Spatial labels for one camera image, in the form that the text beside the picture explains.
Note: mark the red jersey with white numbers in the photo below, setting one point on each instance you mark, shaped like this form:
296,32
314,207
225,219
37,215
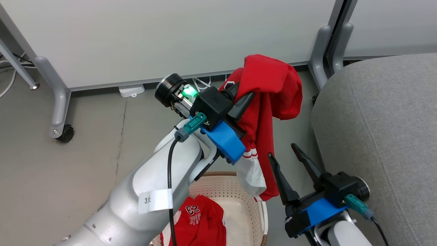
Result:
201,222

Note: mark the narrow white partition panel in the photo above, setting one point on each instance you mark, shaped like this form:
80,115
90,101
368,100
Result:
392,24

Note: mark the blue left camera mount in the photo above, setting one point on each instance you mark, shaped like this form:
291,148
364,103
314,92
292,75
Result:
223,140

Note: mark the blue right camera mount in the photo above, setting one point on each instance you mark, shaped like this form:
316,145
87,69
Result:
321,212

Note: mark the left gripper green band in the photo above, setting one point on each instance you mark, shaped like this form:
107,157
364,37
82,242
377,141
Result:
169,89

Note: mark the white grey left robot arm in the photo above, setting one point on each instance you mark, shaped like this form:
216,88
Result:
153,171

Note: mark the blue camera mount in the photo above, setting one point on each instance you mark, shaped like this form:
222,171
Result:
321,212
223,140

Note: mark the cream perforated laundry basket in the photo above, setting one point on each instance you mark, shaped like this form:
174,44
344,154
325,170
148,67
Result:
218,186

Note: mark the white tape label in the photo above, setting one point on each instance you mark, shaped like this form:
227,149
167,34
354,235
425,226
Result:
153,201

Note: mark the grey partition foot with caster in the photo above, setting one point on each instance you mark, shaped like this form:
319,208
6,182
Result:
58,99
319,54

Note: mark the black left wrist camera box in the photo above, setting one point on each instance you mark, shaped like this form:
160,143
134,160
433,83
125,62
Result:
211,104

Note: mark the grey fabric sofa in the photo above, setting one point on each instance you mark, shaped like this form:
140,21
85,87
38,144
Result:
382,136

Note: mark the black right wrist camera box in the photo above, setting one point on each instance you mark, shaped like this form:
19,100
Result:
338,188

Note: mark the wide white partition panel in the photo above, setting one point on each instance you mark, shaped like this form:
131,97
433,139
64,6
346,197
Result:
170,34

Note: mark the red white sports jacket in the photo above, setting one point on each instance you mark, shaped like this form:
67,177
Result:
269,78

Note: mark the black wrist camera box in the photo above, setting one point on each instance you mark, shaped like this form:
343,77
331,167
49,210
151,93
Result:
338,188
211,104

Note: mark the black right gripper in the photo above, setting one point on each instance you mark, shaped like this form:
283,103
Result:
297,222

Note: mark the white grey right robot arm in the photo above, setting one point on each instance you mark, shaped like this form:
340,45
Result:
341,236

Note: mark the small white power strip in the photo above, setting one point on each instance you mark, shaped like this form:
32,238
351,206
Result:
131,90

